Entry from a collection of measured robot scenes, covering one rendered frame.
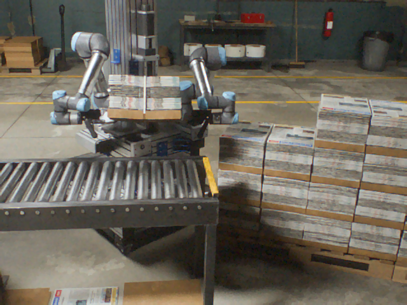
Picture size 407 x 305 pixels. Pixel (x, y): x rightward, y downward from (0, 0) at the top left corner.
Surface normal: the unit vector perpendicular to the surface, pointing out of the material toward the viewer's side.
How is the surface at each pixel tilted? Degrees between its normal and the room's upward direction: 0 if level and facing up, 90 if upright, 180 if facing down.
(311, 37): 90
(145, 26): 90
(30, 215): 90
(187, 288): 0
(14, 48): 90
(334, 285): 0
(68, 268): 0
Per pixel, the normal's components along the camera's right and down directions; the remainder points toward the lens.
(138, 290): 0.03, -0.92
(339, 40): 0.11, 0.38
